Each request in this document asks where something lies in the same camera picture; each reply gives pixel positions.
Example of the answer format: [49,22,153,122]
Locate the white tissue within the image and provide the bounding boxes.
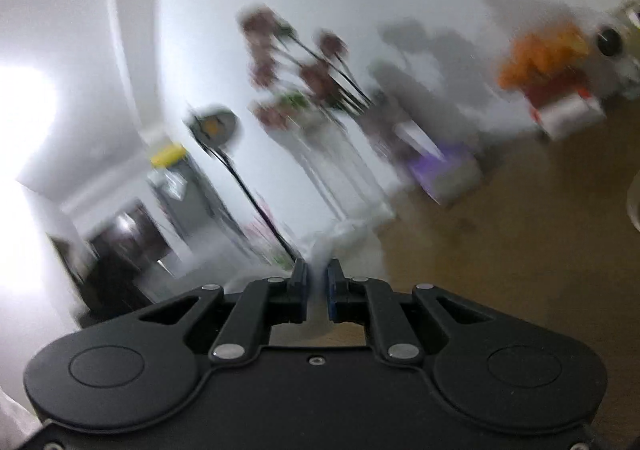
[305,222,388,282]

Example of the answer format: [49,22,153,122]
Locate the purple tissue pack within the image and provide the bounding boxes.
[394,122,483,206]

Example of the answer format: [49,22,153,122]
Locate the dark wooden door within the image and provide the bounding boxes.
[50,200,171,328]

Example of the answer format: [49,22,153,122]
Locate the black floor lamp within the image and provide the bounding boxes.
[184,106,299,264]

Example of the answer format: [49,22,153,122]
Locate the dried flowers bouquet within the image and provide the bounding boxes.
[238,6,374,129]

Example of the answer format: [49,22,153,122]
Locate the red and white boxes stack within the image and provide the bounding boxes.
[524,70,605,141]

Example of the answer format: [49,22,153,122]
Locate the beige ceramic mug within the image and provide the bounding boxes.
[626,186,640,231]

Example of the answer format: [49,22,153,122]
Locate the clear clamshell with orange snacks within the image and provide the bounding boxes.
[497,21,590,90]

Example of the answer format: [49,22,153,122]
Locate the white astronaut figurine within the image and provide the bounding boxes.
[596,24,639,100]

